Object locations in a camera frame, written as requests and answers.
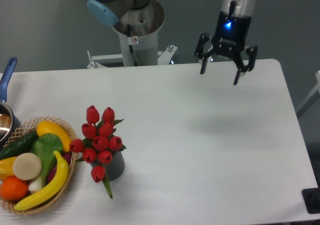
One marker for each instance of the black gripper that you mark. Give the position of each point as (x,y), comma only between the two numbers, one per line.
(230,37)

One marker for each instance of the red tulip bouquet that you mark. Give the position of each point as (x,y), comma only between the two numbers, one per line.
(99,135)

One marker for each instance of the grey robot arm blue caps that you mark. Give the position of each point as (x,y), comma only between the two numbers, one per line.
(244,62)

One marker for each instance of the grey ribbed vase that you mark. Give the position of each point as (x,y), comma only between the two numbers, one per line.
(107,165)

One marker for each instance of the black device at table edge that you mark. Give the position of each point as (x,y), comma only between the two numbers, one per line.
(311,197)

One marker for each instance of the purple red vegetable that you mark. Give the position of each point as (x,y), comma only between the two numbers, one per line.
(68,157)

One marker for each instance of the yellow banana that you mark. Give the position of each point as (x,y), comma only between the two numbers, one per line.
(51,189)

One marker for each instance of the green bok choy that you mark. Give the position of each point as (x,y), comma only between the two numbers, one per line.
(44,148)

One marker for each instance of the woven wicker basket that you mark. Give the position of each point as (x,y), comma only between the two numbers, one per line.
(23,129)

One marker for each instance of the green cucumber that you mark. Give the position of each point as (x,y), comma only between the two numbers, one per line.
(19,146)

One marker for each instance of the beige round disc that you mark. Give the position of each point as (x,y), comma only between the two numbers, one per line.
(27,166)

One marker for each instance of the yellow bell pepper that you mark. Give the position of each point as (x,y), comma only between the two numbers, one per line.
(6,168)

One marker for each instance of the orange fruit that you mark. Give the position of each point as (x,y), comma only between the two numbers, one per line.
(14,189)

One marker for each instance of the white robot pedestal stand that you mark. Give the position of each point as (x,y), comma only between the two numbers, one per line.
(138,32)

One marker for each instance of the white table leg frame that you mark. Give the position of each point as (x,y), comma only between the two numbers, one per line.
(310,98)

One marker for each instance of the blue handled saucepan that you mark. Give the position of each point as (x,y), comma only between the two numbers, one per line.
(8,121)

